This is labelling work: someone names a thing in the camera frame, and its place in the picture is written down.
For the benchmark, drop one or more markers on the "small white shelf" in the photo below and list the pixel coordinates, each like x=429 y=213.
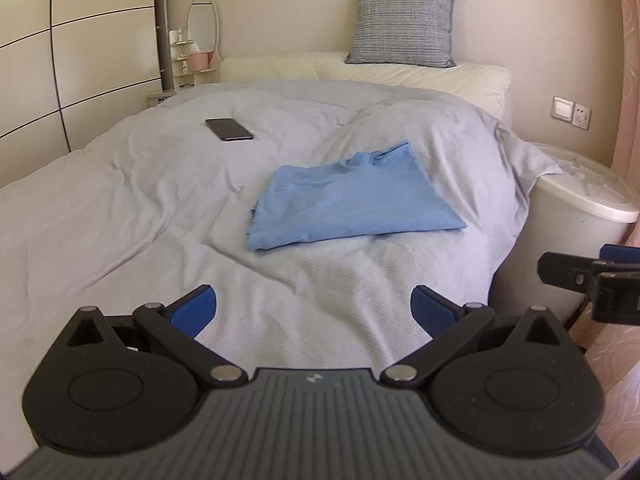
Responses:
x=182 y=67

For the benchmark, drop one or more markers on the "pink storage box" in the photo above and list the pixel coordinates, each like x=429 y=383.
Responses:
x=201 y=61

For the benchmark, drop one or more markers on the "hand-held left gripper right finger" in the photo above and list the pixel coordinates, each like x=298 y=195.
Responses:
x=435 y=310

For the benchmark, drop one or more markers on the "white wall switch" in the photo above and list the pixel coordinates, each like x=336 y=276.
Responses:
x=562 y=108

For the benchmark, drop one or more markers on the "white bedside table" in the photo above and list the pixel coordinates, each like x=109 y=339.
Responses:
x=159 y=97

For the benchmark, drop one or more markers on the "pink curtain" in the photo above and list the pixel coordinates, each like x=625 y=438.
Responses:
x=629 y=60

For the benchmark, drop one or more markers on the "blue printed T-shirt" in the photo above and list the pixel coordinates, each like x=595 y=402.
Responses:
x=350 y=195

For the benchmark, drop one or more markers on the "cream pillow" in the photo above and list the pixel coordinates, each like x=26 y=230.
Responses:
x=270 y=67
x=450 y=82

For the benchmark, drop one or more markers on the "oval vanity mirror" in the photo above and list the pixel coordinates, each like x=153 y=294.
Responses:
x=202 y=22

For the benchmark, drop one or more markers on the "grey woven pillow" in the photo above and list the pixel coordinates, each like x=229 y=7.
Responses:
x=402 y=22

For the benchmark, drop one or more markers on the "cream panelled wardrobe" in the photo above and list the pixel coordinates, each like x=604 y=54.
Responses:
x=65 y=60

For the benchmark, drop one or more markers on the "white lidded bin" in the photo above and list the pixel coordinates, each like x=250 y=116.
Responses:
x=565 y=220

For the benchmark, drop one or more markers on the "light bed duvet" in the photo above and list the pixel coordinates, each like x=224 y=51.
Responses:
x=125 y=220

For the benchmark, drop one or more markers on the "black smartphone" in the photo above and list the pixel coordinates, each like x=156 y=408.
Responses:
x=229 y=129

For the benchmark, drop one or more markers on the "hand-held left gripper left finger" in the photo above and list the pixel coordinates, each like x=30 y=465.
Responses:
x=192 y=310

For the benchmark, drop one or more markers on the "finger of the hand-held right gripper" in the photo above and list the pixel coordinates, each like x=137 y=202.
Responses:
x=620 y=253
x=565 y=270

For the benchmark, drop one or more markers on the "white wall socket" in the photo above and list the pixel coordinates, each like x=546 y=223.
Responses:
x=581 y=116

